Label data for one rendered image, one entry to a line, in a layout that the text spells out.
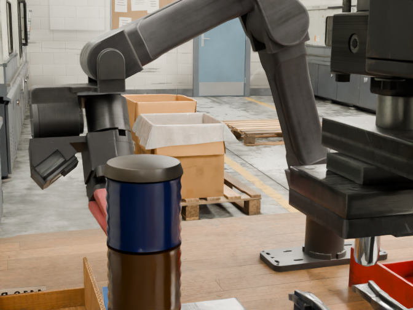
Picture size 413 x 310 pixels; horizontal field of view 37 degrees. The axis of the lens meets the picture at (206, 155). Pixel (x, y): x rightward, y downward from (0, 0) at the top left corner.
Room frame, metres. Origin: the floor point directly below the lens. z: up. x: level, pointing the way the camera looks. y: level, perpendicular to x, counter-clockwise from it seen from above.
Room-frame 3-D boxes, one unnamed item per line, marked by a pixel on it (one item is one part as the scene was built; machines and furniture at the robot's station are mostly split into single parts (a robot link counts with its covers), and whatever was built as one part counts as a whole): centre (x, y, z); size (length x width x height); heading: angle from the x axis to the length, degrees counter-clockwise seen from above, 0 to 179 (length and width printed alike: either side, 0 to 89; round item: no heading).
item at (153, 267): (0.30, 0.03, 1.14); 0.04 x 0.04 x 0.03
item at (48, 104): (0.81, 0.17, 1.17); 0.12 x 0.09 x 0.12; 110
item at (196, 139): (4.25, 0.17, 0.40); 0.66 x 0.62 x 0.50; 15
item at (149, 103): (4.84, 0.38, 0.43); 0.57 x 0.53 x 0.58; 19
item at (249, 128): (7.33, -0.87, 0.07); 1.20 x 1.00 x 0.14; 106
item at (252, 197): (4.55, 0.28, 0.07); 1.20 x 1.00 x 0.14; 18
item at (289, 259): (0.95, -0.19, 0.94); 0.20 x 0.07 x 0.08; 108
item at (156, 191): (0.30, 0.03, 1.17); 0.04 x 0.04 x 0.03
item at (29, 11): (7.68, 2.24, 1.27); 0.23 x 0.18 x 0.38; 104
